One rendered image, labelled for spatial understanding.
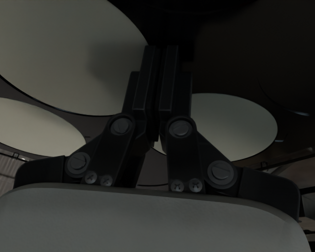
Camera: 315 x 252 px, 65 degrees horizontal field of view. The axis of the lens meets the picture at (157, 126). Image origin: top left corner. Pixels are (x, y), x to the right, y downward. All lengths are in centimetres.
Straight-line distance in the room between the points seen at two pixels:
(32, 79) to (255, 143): 16
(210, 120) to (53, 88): 11
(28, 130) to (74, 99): 8
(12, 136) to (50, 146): 3
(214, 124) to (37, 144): 17
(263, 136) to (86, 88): 13
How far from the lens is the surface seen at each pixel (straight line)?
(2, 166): 236
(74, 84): 16
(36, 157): 30
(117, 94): 16
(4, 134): 27
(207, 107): 16
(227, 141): 20
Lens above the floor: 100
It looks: 32 degrees down
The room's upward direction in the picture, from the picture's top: 172 degrees counter-clockwise
